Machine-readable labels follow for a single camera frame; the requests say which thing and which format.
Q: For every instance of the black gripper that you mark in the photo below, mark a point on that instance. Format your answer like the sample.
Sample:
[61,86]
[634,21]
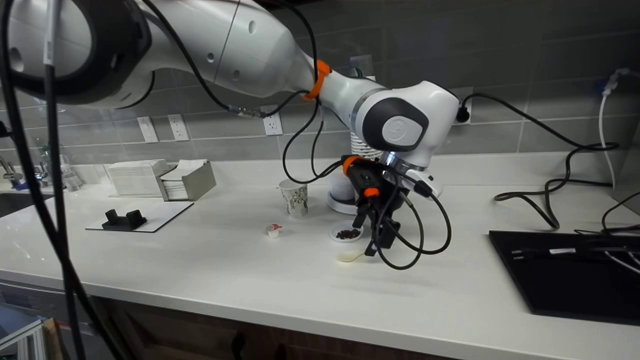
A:
[377,201]

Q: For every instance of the cream plastic spoon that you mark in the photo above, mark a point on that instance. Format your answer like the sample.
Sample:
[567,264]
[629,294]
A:
[353,256]

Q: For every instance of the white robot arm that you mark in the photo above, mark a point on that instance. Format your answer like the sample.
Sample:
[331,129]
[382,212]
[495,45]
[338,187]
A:
[104,52]

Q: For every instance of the white plastic lid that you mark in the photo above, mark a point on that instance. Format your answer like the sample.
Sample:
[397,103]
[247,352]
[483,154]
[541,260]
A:
[342,225]

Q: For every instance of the dark beans in lid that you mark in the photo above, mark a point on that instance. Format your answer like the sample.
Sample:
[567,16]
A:
[346,235]

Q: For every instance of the patterned paper cup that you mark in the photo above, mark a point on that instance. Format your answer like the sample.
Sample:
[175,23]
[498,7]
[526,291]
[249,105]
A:
[295,199]

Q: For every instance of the white round tray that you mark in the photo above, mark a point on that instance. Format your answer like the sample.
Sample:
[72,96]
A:
[342,206]

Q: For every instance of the stack of white lids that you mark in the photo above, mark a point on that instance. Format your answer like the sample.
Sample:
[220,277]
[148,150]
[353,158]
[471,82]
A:
[340,188]

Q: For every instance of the red creamer pod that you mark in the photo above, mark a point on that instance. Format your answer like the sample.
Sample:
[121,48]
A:
[273,230]

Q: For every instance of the grey open cardboard box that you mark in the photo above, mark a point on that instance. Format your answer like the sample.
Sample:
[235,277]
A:
[183,181]

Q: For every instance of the white wall switch plate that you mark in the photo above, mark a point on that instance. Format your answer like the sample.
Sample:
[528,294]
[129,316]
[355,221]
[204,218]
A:
[273,125]

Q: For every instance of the white wall outlet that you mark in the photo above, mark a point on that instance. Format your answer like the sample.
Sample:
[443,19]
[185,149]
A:
[464,111]

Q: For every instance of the small black bracket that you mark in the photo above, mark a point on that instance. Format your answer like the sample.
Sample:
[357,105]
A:
[130,221]

